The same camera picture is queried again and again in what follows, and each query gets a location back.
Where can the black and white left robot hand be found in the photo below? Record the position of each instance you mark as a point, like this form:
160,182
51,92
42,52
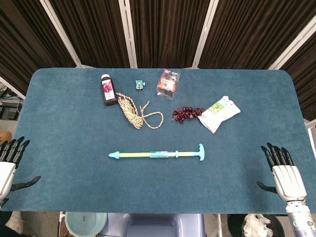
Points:
6,172

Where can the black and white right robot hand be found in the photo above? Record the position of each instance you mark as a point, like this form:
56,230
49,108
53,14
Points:
288,180

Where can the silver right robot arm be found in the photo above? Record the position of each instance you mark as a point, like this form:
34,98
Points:
300,219

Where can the lavender robot base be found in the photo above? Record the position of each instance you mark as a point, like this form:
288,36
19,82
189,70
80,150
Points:
153,225

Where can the black bin with white bags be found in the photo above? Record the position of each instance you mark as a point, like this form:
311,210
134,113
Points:
254,225

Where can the cluttered equipment shelf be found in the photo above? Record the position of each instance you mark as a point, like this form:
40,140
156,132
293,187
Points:
10,103

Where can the blue table cloth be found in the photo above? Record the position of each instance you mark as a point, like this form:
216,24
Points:
74,148

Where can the light blue plastic basin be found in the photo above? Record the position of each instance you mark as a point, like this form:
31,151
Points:
85,223

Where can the white and green snack bag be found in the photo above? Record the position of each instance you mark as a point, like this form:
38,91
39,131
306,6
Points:
218,113

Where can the brown pleated curtain panel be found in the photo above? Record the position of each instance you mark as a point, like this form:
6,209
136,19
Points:
93,32
24,44
251,32
168,32
304,81

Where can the bunch of red grapes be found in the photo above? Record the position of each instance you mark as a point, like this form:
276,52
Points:
187,113

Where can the dark red juice bottle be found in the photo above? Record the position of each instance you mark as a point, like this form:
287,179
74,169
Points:
108,90

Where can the clear box with red toy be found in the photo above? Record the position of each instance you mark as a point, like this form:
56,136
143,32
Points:
168,84

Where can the small green toy block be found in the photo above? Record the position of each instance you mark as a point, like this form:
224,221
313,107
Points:
139,84

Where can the white screen frame post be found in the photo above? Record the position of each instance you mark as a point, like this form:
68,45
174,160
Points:
293,42
128,32
205,32
60,32

